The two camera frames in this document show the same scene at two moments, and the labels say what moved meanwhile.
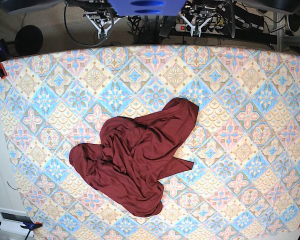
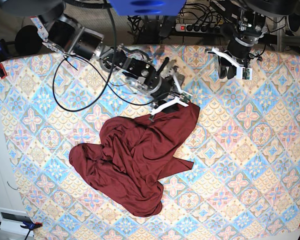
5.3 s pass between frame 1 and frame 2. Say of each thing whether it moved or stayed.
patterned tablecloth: stayed
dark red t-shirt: stayed
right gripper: moved
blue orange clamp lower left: stayed
